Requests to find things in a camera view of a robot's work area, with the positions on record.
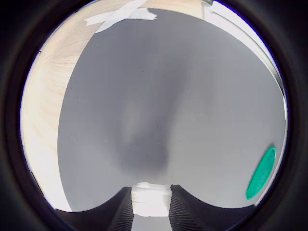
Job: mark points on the round green lid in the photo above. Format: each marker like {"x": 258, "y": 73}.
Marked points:
{"x": 262, "y": 172}

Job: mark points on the dark grey mat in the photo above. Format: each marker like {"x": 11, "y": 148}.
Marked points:
{"x": 149, "y": 96}

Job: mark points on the white tape strip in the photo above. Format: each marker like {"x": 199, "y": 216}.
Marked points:
{"x": 115, "y": 18}
{"x": 142, "y": 14}

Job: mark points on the small white plastic terminal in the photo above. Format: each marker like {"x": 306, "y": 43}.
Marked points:
{"x": 150, "y": 199}

